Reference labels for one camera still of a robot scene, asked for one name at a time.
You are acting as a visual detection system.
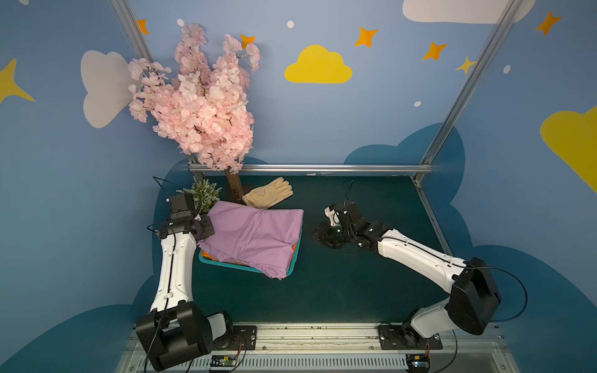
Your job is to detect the pink blossom artificial tree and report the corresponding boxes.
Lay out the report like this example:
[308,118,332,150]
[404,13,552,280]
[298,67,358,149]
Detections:
[127,23,261,201]

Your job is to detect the purple pants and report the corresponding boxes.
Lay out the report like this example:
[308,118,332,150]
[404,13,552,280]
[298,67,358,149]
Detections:
[198,201,304,279]

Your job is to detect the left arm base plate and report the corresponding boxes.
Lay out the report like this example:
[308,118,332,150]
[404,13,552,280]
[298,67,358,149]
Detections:
[215,325,258,351]

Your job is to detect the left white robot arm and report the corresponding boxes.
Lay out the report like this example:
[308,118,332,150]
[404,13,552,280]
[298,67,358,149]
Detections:
[135,214,235,371]

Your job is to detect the beige work glove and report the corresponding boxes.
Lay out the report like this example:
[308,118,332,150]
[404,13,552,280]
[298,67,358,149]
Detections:
[242,177,293,210]

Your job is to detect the aluminium frame post left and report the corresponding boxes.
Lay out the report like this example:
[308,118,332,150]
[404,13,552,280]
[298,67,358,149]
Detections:
[110,0,153,62]

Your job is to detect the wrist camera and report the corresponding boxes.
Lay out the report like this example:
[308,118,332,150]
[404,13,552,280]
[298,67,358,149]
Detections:
[336,202,363,225]
[167,194,197,222]

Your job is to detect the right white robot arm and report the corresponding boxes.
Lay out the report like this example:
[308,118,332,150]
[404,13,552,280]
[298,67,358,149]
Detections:
[311,219,502,347]

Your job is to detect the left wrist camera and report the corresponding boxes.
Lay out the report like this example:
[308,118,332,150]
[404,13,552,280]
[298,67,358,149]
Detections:
[167,194,197,222]

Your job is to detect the aluminium back rail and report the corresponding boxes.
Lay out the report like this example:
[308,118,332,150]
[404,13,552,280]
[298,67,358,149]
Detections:
[187,162,434,173]

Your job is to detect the orange pants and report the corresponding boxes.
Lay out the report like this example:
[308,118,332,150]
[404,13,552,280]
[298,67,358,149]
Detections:
[200,239,302,269]

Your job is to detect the aluminium frame post right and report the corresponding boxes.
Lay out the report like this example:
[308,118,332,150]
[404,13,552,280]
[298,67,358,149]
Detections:
[421,0,523,167]

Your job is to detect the aluminium front rail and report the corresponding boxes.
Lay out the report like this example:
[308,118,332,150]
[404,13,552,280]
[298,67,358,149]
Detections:
[113,321,521,373]

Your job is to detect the right green circuit board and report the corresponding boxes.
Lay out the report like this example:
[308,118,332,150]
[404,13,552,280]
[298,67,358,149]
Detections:
[406,354,431,373]

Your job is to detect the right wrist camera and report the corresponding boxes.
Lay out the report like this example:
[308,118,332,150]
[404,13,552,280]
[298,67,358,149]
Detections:
[336,202,363,225]

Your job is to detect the left green circuit board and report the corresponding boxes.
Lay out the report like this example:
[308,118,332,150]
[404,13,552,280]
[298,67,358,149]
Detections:
[209,355,239,371]

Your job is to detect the green circuit board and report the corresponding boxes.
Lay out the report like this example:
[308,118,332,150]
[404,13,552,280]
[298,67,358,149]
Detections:
[209,355,239,371]
[406,354,431,373]

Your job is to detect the small potted green plant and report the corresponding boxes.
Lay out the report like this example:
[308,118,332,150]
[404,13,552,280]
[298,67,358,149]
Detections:
[178,177,222,214]

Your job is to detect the aluminium rail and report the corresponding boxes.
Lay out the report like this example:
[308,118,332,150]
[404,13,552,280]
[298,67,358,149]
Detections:
[187,162,434,173]
[113,321,521,373]

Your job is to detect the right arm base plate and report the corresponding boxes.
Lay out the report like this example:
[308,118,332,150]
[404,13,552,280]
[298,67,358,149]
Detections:
[377,323,443,351]

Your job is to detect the aluminium frame post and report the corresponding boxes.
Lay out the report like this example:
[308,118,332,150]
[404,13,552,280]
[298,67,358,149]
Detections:
[110,0,153,62]
[421,0,523,167]

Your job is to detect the teal plastic basket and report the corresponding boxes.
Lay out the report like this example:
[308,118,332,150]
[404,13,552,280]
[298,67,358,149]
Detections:
[198,228,303,278]

